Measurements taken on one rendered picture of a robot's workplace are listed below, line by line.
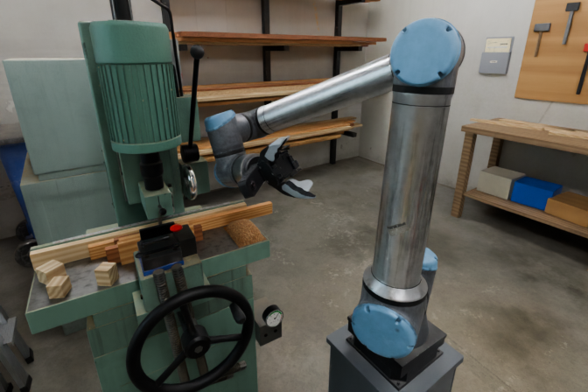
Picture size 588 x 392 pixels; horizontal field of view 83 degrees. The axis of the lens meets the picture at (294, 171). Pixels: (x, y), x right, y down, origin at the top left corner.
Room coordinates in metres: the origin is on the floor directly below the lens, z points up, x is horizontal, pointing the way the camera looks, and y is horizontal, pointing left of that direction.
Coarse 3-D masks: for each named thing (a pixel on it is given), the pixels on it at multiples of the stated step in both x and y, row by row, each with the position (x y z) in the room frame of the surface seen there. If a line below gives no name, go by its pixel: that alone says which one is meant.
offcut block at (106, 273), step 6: (102, 264) 0.70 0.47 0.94; (108, 264) 0.70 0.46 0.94; (114, 264) 0.70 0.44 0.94; (96, 270) 0.67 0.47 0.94; (102, 270) 0.67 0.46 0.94; (108, 270) 0.68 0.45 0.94; (114, 270) 0.69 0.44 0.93; (96, 276) 0.67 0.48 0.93; (102, 276) 0.67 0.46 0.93; (108, 276) 0.67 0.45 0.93; (114, 276) 0.69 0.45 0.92; (102, 282) 0.67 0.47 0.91; (108, 282) 0.67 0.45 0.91; (114, 282) 0.68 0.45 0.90
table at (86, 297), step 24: (216, 240) 0.88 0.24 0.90; (264, 240) 0.88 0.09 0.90; (72, 264) 0.76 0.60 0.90; (96, 264) 0.76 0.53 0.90; (120, 264) 0.76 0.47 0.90; (216, 264) 0.80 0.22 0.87; (240, 264) 0.83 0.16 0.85; (72, 288) 0.66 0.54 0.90; (96, 288) 0.66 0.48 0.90; (120, 288) 0.68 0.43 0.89; (48, 312) 0.60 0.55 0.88; (72, 312) 0.62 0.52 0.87; (96, 312) 0.65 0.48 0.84; (144, 312) 0.62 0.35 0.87
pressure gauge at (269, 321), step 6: (270, 306) 0.84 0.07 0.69; (276, 306) 0.84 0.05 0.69; (264, 312) 0.82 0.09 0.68; (270, 312) 0.81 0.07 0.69; (276, 312) 0.82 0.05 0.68; (282, 312) 0.83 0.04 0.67; (264, 318) 0.81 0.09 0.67; (270, 318) 0.81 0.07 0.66; (276, 318) 0.82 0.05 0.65; (282, 318) 0.83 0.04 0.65; (270, 324) 0.81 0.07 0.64; (276, 324) 0.82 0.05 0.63
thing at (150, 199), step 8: (144, 192) 0.85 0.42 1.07; (152, 192) 0.85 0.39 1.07; (160, 192) 0.85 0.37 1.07; (168, 192) 0.86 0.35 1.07; (144, 200) 0.83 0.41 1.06; (152, 200) 0.83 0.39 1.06; (160, 200) 0.84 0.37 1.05; (168, 200) 0.85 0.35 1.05; (144, 208) 0.86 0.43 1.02; (152, 208) 0.83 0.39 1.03; (168, 208) 0.85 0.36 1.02; (152, 216) 0.83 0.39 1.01; (160, 216) 0.84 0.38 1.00
